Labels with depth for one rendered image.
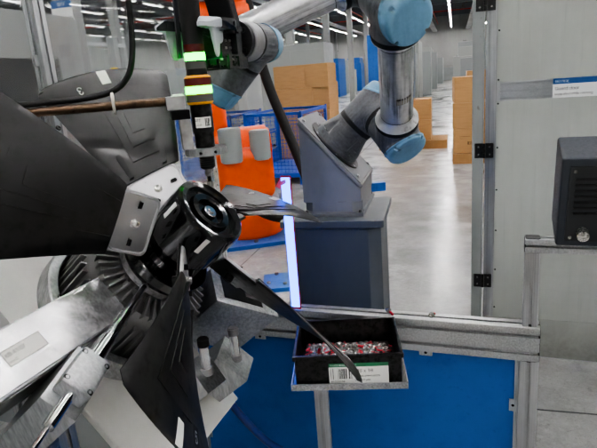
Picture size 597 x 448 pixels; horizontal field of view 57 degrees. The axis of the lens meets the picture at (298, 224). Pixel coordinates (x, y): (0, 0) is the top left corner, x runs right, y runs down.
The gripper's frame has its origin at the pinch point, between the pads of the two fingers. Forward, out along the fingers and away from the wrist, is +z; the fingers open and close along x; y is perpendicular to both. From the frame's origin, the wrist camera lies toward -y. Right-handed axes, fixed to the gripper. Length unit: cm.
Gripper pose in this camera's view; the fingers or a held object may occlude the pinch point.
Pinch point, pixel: (179, 21)
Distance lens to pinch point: 90.9
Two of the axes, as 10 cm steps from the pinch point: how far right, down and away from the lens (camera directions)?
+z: -3.4, 2.7, -9.0
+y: 0.7, 9.6, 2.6
